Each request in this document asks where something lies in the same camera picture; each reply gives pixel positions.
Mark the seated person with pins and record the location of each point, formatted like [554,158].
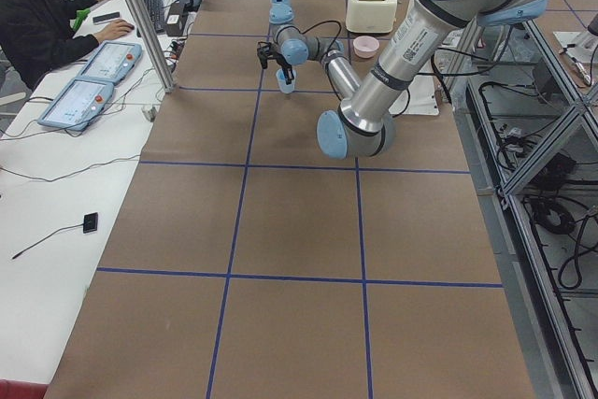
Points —
[37,37]

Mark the teach pendant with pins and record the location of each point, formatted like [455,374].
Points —
[77,104]
[111,62]

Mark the teach pendant near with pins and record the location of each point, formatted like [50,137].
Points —
[77,104]

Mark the light blue cup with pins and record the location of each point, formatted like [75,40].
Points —
[286,85]
[281,12]

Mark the cream toaster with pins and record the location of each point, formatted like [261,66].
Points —
[371,17]

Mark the black smartphone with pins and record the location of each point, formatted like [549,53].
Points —
[98,19]

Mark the small black square device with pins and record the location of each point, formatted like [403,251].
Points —
[90,222]

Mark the aluminium frame post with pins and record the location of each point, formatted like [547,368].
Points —
[152,45]

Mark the black keyboard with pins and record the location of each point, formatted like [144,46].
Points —
[155,8]

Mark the teach pendant far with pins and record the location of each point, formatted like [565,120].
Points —
[111,62]

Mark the pink bowl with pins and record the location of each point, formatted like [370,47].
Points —
[365,47]

